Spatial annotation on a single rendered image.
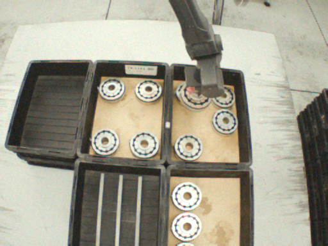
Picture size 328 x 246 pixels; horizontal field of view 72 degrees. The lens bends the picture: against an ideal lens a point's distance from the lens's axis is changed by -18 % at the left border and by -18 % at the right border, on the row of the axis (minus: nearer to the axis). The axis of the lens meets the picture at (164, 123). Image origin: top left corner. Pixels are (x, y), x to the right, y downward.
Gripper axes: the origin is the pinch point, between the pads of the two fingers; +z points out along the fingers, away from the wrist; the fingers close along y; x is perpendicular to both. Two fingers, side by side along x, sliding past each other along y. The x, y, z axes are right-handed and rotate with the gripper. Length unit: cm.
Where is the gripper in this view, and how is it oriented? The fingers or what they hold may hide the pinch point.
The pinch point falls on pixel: (197, 91)
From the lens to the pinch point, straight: 85.1
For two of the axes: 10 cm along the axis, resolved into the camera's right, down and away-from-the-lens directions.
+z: -0.8, 3.7, 9.2
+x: -0.5, -9.3, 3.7
